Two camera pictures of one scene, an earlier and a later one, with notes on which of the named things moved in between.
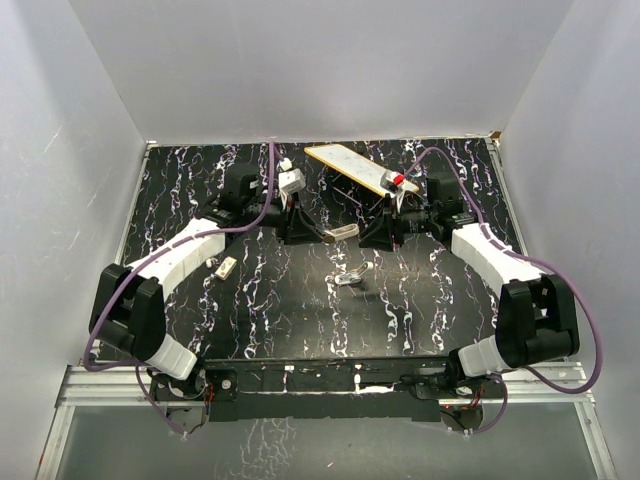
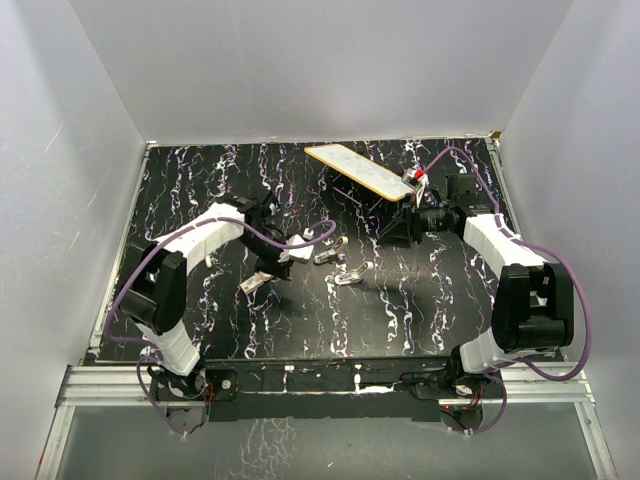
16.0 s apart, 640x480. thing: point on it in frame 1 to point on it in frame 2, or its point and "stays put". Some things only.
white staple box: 226,268 to 255,281
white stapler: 352,276 stays put
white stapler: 344,231 to 330,255
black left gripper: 295,225 to 275,268
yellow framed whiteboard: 354,166 stays put
